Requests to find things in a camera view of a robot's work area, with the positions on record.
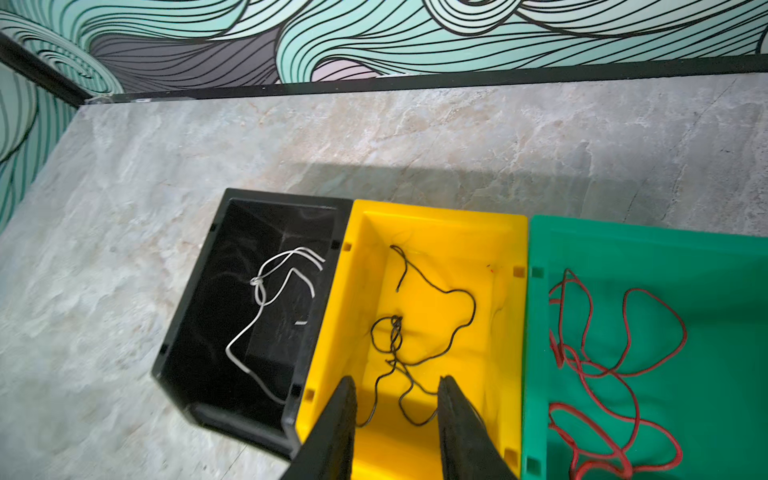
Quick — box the green plastic bin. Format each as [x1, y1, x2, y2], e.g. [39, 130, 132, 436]
[522, 216, 767, 479]

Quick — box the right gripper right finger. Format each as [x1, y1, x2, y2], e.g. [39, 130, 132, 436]
[437, 376, 517, 479]

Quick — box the black plastic bin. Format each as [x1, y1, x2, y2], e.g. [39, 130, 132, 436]
[152, 189, 352, 459]

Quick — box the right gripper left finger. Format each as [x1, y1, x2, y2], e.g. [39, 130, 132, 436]
[281, 376, 357, 480]

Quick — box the yellow plastic bin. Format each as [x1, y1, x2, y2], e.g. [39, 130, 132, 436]
[297, 200, 528, 479]

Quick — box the black cable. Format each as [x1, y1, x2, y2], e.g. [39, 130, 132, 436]
[356, 244, 478, 428]

